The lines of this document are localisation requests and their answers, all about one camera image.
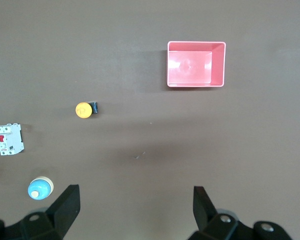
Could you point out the pink plastic box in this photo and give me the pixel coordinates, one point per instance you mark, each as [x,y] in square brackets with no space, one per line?
[190,67]

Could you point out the white circuit breaker red switch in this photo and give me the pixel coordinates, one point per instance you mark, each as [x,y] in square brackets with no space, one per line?
[11,140]

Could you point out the yellow push button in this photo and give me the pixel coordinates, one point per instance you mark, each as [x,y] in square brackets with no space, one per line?
[83,110]

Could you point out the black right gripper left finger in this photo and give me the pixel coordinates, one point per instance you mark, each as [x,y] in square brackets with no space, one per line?
[62,210]

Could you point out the blue call bell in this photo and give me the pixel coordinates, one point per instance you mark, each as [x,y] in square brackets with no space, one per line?
[38,190]

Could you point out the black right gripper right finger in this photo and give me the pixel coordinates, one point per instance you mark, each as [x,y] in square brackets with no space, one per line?
[202,212]

